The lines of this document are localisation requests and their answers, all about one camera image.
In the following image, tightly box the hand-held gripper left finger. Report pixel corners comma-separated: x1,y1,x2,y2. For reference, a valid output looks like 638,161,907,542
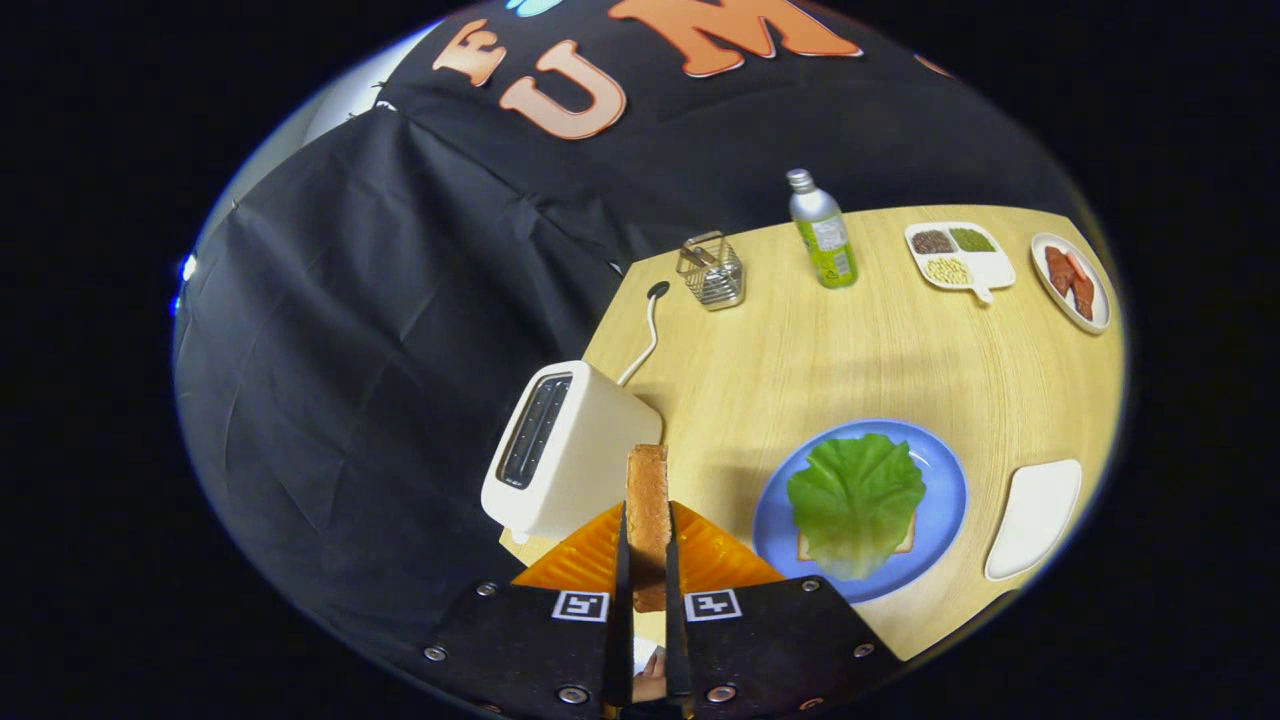
420,502,633,720

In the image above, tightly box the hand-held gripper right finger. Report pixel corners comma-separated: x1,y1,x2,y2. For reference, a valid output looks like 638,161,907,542
665,502,906,720

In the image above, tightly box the toasted bread slice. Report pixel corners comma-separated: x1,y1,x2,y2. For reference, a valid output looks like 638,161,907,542
626,444,671,613

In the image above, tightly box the green lettuce leaf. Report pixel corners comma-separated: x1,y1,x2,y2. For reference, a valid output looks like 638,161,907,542
787,433,928,582

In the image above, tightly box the white toaster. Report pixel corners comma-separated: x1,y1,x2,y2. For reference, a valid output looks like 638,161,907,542
481,360,664,542

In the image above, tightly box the bread slice with ham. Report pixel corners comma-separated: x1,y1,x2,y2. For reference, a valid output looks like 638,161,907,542
797,515,917,563

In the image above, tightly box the blue plate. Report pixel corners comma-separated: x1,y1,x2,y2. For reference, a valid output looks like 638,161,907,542
752,418,969,605

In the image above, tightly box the black backdrop cloth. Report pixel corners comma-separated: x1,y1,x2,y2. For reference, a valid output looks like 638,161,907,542
175,0,1081,691

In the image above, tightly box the white curved plate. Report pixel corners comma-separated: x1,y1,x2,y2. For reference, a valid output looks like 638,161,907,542
984,459,1083,582

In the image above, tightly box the silver and green bottle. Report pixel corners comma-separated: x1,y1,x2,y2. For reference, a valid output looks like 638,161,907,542
786,168,860,290

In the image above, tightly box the white divided dish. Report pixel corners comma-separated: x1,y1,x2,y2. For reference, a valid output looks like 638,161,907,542
904,221,1017,305

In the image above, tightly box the white oval plate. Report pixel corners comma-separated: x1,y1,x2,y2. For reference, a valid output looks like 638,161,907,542
1030,232,1112,335

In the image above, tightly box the white toaster cable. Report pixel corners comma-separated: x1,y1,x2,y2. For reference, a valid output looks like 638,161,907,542
617,281,671,388

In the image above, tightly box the metal wire basket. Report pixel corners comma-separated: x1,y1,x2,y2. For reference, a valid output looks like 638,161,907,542
676,231,747,312

